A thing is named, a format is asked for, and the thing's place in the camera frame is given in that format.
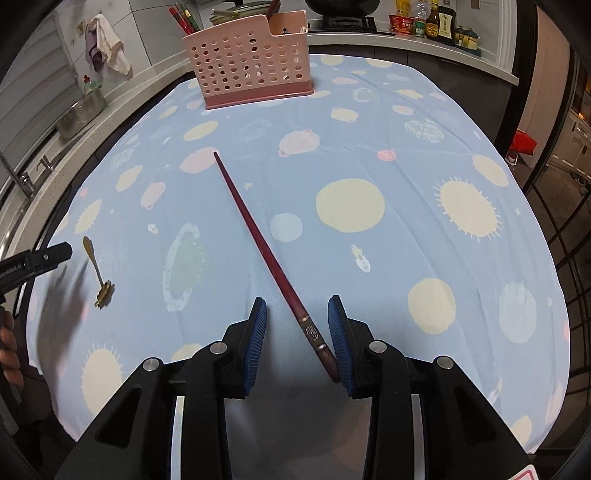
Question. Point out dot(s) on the person's left hand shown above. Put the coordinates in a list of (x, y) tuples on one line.
[(10, 363)]

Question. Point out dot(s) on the pink perforated utensil holder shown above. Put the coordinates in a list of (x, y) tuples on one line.
[(256, 58)]

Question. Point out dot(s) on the red bag on floor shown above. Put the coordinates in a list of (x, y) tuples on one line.
[(523, 144)]

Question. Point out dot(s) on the small green lid jar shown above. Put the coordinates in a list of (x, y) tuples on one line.
[(419, 28)]

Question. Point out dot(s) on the chrome sink faucet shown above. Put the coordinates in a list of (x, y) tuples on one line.
[(23, 181)]

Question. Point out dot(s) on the stainless steel basin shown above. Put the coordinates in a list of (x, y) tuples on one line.
[(80, 114)]

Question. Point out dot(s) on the brown sauce bottle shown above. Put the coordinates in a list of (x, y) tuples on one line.
[(433, 21)]

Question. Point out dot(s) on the black wok with lid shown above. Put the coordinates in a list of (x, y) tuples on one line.
[(343, 8)]

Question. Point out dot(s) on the clear oil bottle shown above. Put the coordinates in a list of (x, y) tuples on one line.
[(420, 9)]

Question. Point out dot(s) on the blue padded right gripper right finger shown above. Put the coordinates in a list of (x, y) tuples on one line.
[(339, 329)]

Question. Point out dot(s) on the beige pan with lid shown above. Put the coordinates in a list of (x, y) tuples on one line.
[(239, 12)]

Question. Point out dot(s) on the green dish soap bottle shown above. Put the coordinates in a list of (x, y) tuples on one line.
[(90, 85)]

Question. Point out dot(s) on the dark soy sauce bottle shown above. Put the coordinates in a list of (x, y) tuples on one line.
[(447, 25)]

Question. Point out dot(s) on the black gas stove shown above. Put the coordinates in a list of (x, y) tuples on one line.
[(365, 24)]

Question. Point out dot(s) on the purple hanging cloth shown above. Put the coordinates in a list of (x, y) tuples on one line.
[(93, 55)]

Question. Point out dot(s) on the green condiment jar set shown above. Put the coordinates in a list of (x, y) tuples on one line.
[(468, 40)]

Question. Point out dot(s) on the blue planet pattern tablecloth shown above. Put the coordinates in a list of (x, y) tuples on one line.
[(377, 187)]

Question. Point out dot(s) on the red instant noodle cup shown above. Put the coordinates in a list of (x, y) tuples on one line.
[(401, 24)]

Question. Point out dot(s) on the maroon chopstick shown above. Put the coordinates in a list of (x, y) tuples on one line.
[(273, 8), (307, 325)]

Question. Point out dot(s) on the pink white hanging towel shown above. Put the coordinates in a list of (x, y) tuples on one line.
[(110, 45)]

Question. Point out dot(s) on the short green chopstick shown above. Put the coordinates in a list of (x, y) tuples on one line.
[(189, 17)]

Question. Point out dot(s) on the gold flower handle spoon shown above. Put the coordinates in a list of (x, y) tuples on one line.
[(106, 287)]

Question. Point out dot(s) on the yellow snack bag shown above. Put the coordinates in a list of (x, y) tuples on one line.
[(404, 8)]

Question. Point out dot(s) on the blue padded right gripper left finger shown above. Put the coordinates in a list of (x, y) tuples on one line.
[(255, 331)]

